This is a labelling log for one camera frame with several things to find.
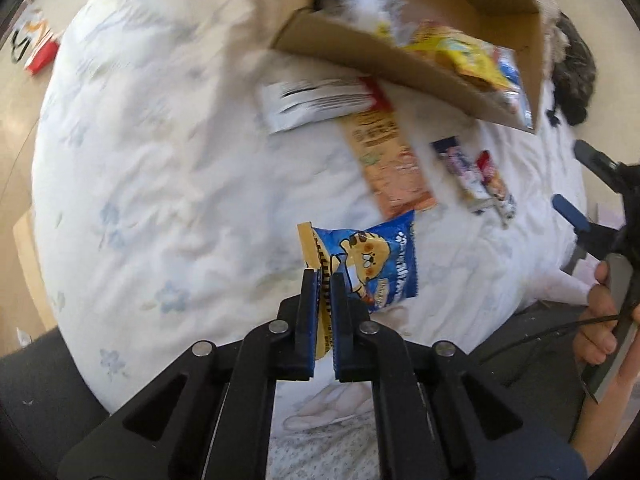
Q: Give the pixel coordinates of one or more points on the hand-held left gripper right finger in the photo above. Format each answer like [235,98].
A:
[339,305]

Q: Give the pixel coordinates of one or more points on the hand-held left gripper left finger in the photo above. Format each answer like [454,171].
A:
[310,305]

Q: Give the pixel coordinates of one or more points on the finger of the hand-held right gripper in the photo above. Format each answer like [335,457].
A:
[595,157]
[572,212]

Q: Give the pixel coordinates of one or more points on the blue cartoon snack packet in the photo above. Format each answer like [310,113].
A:
[370,265]

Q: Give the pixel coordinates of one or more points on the red white snack bar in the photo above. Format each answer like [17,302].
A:
[497,187]

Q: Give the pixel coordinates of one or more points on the white blue snack packet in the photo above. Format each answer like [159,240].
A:
[515,85]

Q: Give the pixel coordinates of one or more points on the purple white snack packet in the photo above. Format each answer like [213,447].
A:
[462,172]

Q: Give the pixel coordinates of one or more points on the orange snack packet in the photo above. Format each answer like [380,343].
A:
[395,165]

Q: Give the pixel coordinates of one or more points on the yellow green snack packet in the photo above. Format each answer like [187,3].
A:
[460,55]

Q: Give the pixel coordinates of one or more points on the white red snack packet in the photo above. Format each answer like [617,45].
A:
[315,102]

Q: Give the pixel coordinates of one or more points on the brown cardboard box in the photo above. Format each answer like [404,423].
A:
[415,60]

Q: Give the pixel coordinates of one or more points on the person's right forearm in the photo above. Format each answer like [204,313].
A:
[607,410]

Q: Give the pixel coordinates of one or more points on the person's right hand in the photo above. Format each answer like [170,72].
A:
[597,325]

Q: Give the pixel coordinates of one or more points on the camouflage jacket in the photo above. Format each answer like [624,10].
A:
[575,70]

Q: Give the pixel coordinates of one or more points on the person's right leg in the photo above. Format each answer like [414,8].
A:
[530,345]

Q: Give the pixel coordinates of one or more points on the person's leg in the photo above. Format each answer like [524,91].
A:
[45,410]
[530,345]

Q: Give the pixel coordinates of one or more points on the person's left leg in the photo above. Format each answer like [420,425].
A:
[45,410]

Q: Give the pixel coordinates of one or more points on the white orange paper bag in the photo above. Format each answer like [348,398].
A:
[35,40]

